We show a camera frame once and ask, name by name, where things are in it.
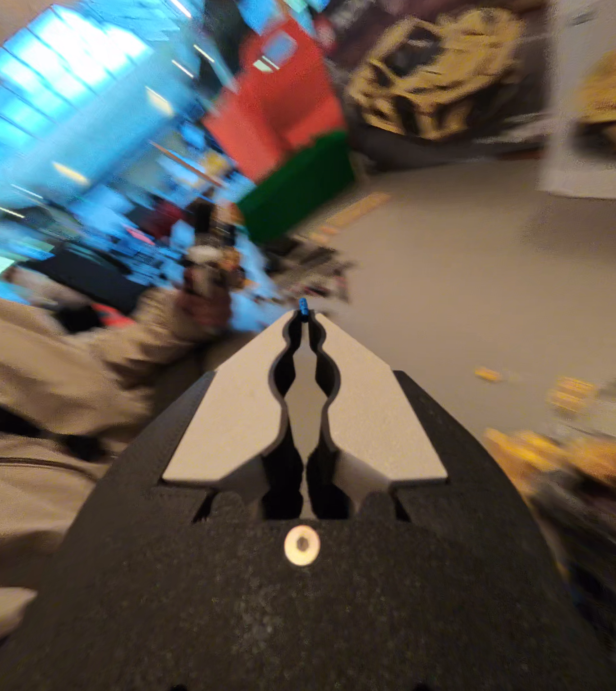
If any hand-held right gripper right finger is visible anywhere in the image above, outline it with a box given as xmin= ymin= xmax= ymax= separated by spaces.
xmin=308 ymin=313 xmax=448 ymax=520

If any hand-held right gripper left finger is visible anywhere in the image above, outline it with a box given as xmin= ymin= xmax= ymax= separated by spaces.
xmin=162 ymin=310 xmax=304 ymax=520

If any person's left forearm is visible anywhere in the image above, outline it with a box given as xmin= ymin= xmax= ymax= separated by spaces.
xmin=92 ymin=286 xmax=217 ymax=379

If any grey desk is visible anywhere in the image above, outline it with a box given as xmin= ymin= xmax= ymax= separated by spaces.
xmin=286 ymin=157 xmax=616 ymax=691

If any person's left hand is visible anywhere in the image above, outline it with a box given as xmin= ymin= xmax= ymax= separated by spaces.
xmin=180 ymin=270 xmax=232 ymax=333

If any green plastic bin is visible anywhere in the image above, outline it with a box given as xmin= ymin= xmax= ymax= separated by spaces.
xmin=237 ymin=131 xmax=356 ymax=244

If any black board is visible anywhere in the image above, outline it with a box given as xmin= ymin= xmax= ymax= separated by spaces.
xmin=27 ymin=243 xmax=147 ymax=314

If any long yellow beam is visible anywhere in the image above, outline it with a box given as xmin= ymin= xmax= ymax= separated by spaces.
xmin=327 ymin=193 xmax=392 ymax=230

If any red plastic bin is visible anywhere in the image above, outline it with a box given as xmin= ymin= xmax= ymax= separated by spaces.
xmin=203 ymin=16 xmax=347 ymax=181

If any pile of yellow black bricks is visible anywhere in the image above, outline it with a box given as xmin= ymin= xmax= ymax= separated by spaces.
xmin=483 ymin=345 xmax=616 ymax=649

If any skylight window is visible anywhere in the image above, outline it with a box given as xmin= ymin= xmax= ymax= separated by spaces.
xmin=0 ymin=5 xmax=158 ymax=163

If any dark toy car box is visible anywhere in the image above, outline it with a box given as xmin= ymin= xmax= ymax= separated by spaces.
xmin=319 ymin=0 xmax=552 ymax=168

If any instruction booklet car picture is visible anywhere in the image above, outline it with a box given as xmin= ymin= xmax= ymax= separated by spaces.
xmin=537 ymin=0 xmax=616 ymax=200

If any black lanyard strap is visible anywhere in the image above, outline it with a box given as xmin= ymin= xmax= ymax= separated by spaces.
xmin=0 ymin=391 xmax=109 ymax=460

